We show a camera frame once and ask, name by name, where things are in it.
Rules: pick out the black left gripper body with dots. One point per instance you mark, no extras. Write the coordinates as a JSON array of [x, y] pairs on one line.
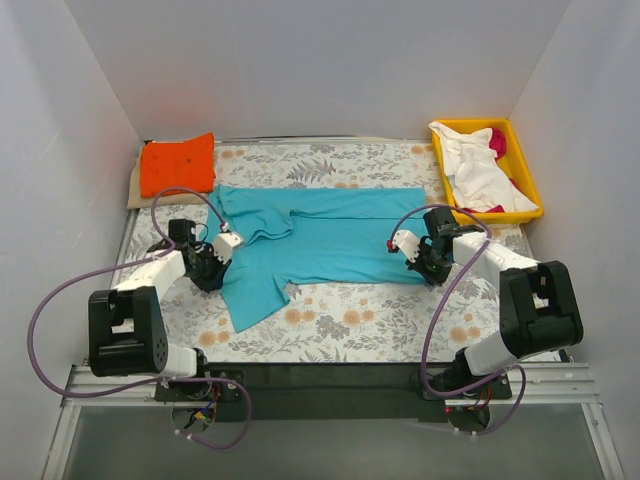
[[212, 279]]

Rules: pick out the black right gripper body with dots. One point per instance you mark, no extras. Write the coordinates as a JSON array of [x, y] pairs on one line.
[[426, 270]]

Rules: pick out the turquoise t shirt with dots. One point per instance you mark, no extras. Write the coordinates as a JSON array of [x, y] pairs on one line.
[[310, 236]]

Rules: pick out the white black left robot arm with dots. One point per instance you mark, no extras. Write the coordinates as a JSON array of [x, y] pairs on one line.
[[126, 328]]

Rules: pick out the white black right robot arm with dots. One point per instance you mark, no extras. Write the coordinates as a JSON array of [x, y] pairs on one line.
[[538, 311]]

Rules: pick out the floral patterned table mat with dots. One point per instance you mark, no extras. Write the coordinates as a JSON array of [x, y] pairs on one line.
[[335, 322]]

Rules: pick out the white t shirt in bin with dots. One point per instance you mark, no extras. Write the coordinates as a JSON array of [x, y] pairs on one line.
[[467, 162]]

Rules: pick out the beige folded t shirt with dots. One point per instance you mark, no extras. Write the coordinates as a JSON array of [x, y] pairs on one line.
[[137, 201]]

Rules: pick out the orange folded t shirt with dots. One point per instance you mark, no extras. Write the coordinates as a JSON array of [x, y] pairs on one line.
[[189, 163]]

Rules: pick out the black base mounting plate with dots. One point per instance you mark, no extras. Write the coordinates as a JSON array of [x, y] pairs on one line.
[[313, 391]]

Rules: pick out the magenta t shirt in bin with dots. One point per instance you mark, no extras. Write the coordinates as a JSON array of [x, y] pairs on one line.
[[502, 191]]

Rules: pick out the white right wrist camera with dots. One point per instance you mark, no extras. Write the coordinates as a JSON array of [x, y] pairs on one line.
[[407, 243]]

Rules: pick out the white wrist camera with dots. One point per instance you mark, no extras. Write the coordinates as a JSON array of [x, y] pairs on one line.
[[224, 245], [407, 243]]

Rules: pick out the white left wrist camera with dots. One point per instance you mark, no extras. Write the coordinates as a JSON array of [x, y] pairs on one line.
[[224, 245]]

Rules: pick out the aluminium frame rail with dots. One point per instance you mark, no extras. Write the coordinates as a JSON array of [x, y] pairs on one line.
[[547, 383]]

